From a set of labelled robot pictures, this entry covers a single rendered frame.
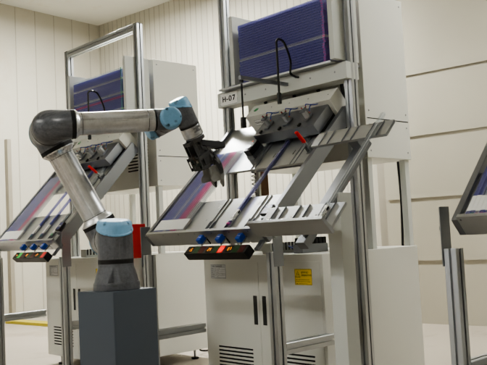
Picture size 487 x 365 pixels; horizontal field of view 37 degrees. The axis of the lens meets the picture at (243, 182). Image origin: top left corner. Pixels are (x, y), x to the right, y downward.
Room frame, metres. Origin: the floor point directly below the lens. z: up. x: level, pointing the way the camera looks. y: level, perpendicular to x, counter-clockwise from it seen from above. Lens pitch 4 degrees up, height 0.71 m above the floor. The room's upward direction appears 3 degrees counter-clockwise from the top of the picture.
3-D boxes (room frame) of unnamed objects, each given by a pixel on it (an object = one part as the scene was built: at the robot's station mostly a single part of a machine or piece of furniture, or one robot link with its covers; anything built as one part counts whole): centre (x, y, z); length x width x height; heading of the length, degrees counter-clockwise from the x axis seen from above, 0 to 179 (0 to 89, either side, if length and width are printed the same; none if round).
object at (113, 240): (2.42, 0.43, 0.72); 0.13 x 0.12 x 0.14; 20
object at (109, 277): (2.41, 0.43, 0.60); 0.15 x 0.15 x 0.10
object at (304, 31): (3.16, -0.23, 1.52); 0.51 x 0.13 x 0.27; 44
